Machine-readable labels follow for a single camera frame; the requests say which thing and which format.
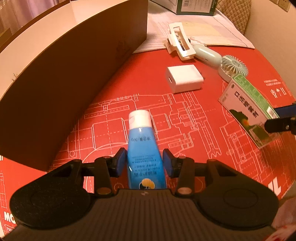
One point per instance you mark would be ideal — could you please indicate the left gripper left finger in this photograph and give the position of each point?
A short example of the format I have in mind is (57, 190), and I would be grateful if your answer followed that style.
(107, 167)

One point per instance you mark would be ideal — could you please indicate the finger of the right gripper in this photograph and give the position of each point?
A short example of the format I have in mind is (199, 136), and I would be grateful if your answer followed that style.
(286, 111)
(279, 125)

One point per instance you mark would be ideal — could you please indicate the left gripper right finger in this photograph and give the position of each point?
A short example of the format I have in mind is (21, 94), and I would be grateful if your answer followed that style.
(182, 168)

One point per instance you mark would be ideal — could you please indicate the green white medicine box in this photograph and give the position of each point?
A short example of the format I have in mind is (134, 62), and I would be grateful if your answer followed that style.
(246, 104)

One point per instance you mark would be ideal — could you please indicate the blue cream tube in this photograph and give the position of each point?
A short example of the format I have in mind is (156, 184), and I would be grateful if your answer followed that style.
(144, 163)

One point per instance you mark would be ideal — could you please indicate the mint handheld fan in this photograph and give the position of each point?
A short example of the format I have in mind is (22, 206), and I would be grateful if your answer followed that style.
(227, 66)

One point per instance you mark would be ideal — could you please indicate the white cube charger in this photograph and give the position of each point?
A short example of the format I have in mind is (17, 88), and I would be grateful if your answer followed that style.
(184, 78)

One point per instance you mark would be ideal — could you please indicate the white hair clip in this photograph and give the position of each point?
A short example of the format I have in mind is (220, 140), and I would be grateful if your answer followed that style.
(178, 42)

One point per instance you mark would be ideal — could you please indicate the brown cardboard storage box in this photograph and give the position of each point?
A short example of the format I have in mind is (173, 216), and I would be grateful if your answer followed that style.
(53, 67)

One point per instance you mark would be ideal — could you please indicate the quilted beige chair cover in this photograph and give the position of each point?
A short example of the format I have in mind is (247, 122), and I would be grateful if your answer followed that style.
(237, 11)

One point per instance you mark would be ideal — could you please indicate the green white carton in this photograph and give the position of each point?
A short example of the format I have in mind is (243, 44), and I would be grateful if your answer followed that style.
(189, 7)

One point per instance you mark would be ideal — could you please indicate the wall socket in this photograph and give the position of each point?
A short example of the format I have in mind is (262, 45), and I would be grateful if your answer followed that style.
(283, 4)

